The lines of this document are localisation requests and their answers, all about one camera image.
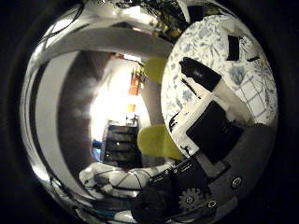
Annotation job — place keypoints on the white cloth with blue grid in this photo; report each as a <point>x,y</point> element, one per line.
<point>255,90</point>

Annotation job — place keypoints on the yellow-green chair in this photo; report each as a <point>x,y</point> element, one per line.
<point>154,69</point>
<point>157,141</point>

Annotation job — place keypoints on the tall orange wall panel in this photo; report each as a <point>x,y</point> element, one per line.
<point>134,84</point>

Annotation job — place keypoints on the blue floral white tablecloth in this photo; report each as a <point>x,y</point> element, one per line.
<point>199,40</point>

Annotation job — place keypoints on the black rectangular object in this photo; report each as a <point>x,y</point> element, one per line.
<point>233,47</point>

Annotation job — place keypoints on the black shelf rack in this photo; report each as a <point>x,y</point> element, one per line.
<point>121,144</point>

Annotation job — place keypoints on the small orange wall panel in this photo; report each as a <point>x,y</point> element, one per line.
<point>130,108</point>

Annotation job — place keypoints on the small black strip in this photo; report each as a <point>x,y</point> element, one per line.
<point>253,58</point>

